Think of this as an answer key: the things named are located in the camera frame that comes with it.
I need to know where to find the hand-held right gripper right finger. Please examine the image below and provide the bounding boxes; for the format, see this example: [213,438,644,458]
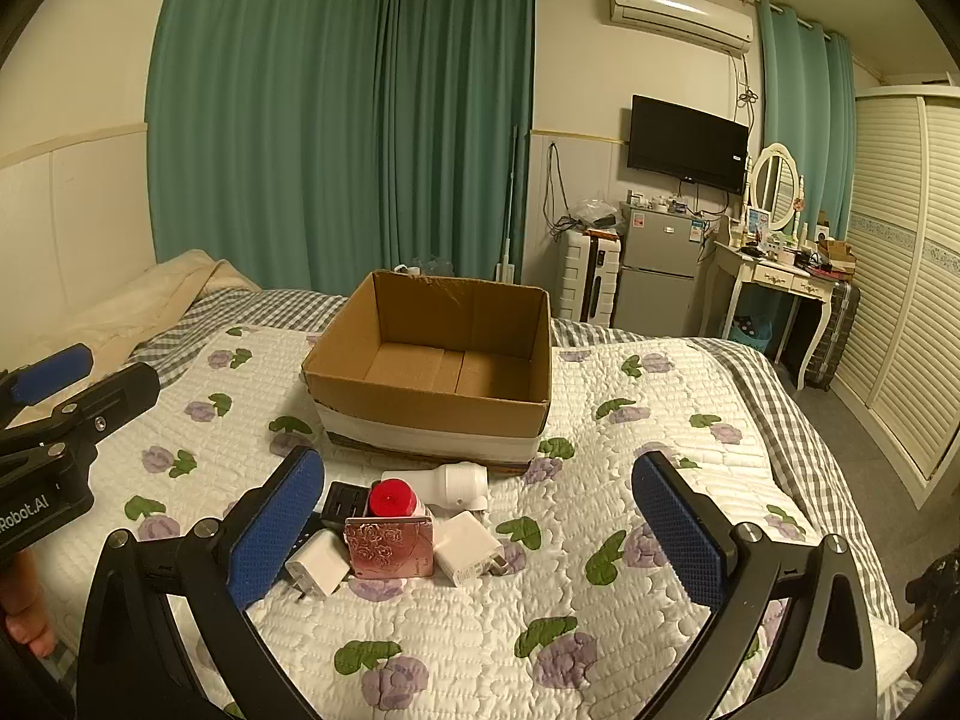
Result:
[631,451,880,720]

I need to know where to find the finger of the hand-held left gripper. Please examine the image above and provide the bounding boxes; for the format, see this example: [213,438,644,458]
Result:
[0,343,95,412]
[0,362,162,460]

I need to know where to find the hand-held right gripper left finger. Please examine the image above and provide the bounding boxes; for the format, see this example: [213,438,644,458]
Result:
[77,446,327,720]

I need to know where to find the white charger plug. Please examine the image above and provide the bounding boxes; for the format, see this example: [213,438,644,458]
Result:
[283,529,353,601]
[433,510,507,587]

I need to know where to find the black plastic device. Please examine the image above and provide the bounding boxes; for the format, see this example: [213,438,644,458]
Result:
[319,480,372,530]

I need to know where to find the pink embossed compact case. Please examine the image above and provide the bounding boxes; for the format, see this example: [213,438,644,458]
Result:
[343,516,437,578]

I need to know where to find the red cap bottle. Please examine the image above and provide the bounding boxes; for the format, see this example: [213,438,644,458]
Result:
[367,481,436,522]

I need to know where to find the white plastic bottle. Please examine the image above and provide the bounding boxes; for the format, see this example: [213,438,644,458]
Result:
[381,461,490,511]

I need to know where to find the cardboard box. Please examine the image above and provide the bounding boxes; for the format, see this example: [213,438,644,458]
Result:
[301,270,554,475]

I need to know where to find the person's left hand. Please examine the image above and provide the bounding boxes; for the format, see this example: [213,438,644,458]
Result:
[0,549,58,662]

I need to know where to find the beige blanket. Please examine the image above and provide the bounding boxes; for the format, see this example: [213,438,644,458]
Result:
[0,249,263,428]

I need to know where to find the white floral quilt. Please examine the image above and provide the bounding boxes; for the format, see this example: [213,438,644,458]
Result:
[22,322,920,720]

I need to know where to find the blue basket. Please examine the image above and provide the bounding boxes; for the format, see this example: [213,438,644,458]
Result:
[731,315,773,352]

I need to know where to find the dark suitcase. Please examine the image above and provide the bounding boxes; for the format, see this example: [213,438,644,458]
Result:
[795,281,860,392]

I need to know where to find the silver refrigerator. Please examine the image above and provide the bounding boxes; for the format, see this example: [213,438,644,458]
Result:
[613,202,710,331]

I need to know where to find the white suitcase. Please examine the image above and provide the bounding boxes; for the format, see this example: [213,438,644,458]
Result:
[556,229,625,327]

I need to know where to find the white dressing table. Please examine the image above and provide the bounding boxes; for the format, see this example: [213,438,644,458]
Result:
[701,236,841,391]

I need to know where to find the wide green curtain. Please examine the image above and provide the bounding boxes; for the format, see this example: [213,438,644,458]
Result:
[142,0,385,293]

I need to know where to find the small brown box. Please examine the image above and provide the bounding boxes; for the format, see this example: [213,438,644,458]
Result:
[817,236,857,271]

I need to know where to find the clear plastic bag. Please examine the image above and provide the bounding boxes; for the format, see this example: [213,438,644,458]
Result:
[570,197,623,233]

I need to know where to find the white louvred wardrobe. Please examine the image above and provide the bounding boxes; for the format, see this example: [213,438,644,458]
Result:
[829,82,960,503]

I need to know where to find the oval white mirror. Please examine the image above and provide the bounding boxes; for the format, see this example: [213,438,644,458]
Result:
[748,142,805,233]

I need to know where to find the narrow green curtain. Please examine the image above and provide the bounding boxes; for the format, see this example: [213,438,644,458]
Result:
[754,0,857,241]

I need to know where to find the white air conditioner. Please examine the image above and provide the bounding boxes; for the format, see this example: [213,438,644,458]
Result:
[607,0,755,55]

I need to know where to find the black wall cables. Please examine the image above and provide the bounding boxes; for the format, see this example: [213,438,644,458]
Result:
[544,141,575,241]

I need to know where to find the black wall television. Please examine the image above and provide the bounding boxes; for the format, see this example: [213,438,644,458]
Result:
[627,94,751,196]

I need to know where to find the air conditioner cable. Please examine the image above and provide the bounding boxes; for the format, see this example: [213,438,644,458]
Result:
[731,52,758,128]

